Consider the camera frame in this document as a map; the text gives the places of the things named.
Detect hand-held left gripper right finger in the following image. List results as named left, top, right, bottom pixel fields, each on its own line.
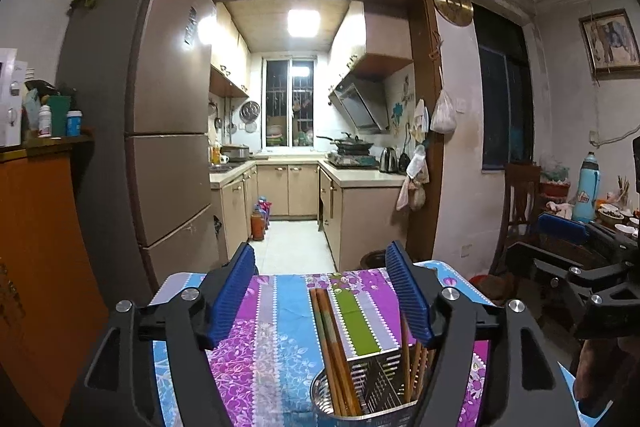
left=385, top=240, right=581, bottom=427

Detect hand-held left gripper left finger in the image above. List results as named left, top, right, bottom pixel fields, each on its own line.
left=61, top=242, right=257, bottom=427

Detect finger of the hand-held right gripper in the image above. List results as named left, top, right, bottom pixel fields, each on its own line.
left=505, top=241, right=640, bottom=341
left=537, top=212, right=640, bottom=258

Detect perforated metal utensil holder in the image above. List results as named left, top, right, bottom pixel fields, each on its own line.
left=309, top=346, right=442, bottom=427

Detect bunch of wooden chopsticks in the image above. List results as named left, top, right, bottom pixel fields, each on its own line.
left=309, top=288, right=432, bottom=418

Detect person's right hand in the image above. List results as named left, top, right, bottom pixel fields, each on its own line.
left=572, top=334, right=640, bottom=413

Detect blue thermos flask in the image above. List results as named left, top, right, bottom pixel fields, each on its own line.
left=571, top=151, right=600, bottom=224

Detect red plant pot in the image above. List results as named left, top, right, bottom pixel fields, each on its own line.
left=539, top=161, right=571, bottom=200

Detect dark round bin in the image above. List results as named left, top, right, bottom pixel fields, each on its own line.
left=359, top=250, right=390, bottom=271

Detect striped floral tablecloth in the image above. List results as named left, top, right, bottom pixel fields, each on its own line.
left=150, top=259, right=582, bottom=427

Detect wooden chair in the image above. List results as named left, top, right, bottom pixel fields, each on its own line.
left=487, top=162, right=544, bottom=279

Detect cluttered side table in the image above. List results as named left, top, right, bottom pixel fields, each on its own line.
left=538, top=187, right=640, bottom=243

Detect red jug on floor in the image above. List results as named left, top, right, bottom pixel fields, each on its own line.
left=249, top=205, right=267, bottom=242

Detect hanging cloth bags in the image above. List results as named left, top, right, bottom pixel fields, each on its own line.
left=396, top=144, right=430, bottom=213

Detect beige lower kitchen cabinets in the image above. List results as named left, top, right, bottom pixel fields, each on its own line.
left=209, top=159, right=407, bottom=274

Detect steel kettle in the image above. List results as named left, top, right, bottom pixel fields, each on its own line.
left=378, top=146, right=399, bottom=173

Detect metal cooking pot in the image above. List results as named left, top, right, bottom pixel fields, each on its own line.
left=219, top=145, right=251, bottom=163

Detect dark room window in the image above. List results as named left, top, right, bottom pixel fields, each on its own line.
left=472, top=4, right=535, bottom=172

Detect black frying pan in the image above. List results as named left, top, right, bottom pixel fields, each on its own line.
left=315, top=132, right=375, bottom=153

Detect hanging white plastic bag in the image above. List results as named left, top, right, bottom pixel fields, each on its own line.
left=429, top=89, right=459, bottom=134

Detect hanging metal strainer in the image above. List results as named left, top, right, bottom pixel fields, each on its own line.
left=238, top=100, right=261, bottom=133

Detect framed elephant picture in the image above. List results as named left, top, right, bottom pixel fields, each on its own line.
left=578, top=9, right=640, bottom=80

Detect orange wooden cabinet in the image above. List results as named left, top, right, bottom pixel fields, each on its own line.
left=0, top=137, right=112, bottom=427

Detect range hood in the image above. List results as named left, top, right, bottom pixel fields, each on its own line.
left=328, top=74, right=391, bottom=133

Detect kitchen window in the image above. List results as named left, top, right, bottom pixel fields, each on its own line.
left=263, top=56, right=317, bottom=150

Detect brown refrigerator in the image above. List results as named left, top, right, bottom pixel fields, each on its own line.
left=55, top=0, right=221, bottom=299

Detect green container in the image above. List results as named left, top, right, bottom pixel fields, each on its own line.
left=47, top=95, right=72, bottom=137

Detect square ceiling light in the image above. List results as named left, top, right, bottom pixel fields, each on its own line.
left=287, top=9, right=321, bottom=39

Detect white microwave oven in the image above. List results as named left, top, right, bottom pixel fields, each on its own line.
left=0, top=48, right=29, bottom=147

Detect flower wall sticker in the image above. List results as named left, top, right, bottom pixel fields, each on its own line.
left=389, top=76, right=416, bottom=134

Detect round gold wall clock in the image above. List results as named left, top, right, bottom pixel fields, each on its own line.
left=432, top=0, right=475, bottom=28

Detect beige wall cabinets with hood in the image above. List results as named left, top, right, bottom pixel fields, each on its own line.
left=327, top=0, right=415, bottom=76

